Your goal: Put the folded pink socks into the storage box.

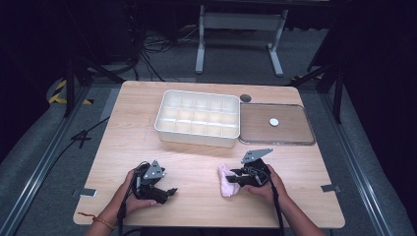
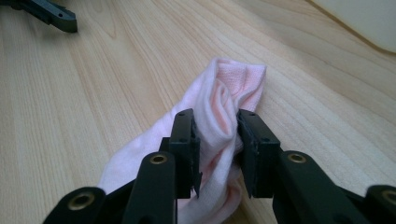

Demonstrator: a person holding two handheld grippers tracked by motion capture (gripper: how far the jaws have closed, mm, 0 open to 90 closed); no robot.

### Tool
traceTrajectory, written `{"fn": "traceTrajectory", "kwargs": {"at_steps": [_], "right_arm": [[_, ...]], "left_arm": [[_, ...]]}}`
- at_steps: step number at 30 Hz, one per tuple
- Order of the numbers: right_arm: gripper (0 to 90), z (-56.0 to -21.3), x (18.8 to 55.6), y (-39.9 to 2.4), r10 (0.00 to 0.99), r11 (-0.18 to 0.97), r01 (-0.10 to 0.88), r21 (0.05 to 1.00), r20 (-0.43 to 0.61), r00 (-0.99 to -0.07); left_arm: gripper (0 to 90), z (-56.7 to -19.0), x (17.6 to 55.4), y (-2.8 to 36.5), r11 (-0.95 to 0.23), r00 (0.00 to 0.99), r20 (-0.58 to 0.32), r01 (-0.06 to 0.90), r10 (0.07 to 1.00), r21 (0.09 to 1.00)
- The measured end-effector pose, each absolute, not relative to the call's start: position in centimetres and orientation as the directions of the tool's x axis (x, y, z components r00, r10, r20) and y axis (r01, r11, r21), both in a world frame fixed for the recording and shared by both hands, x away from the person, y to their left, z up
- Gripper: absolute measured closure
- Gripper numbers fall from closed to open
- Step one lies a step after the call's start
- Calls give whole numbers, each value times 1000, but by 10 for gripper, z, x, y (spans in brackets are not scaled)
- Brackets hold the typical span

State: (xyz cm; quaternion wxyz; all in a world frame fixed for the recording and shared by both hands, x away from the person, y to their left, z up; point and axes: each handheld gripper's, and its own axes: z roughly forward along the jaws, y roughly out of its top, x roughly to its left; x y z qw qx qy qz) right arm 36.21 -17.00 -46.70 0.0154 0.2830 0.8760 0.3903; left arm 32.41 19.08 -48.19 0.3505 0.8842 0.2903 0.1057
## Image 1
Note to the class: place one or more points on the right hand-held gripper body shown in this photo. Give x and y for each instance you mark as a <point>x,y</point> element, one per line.
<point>257,172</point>

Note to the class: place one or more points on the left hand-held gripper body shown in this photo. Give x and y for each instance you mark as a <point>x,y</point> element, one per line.
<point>150,188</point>

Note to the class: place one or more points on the aluminium floor rail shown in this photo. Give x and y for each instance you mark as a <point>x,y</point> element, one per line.
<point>355,164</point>
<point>39,170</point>

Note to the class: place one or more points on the yellow black striped tape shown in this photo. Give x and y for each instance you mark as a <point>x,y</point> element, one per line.
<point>59,93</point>

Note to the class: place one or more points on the person's right hand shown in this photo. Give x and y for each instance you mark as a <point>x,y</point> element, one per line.
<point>270,191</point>

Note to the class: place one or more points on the person's left hand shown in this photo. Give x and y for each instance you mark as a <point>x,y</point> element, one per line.
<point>126,203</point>

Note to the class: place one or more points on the white metal desk frame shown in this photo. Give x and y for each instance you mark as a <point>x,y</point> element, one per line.
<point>241,23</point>

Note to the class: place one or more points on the white compartment storage box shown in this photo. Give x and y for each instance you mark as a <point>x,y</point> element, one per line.
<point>198,118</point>

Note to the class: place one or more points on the clear lid with white knob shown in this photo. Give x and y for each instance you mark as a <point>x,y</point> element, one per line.
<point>275,126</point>

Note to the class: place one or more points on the black tripod stand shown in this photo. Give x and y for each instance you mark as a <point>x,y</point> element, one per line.
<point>327,82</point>
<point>80,75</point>

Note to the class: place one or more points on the pink sock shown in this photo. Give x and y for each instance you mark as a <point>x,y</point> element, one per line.
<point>227,187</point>

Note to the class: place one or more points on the grey tape piece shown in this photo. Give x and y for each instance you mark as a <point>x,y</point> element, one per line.
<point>330,188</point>
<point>86,192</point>

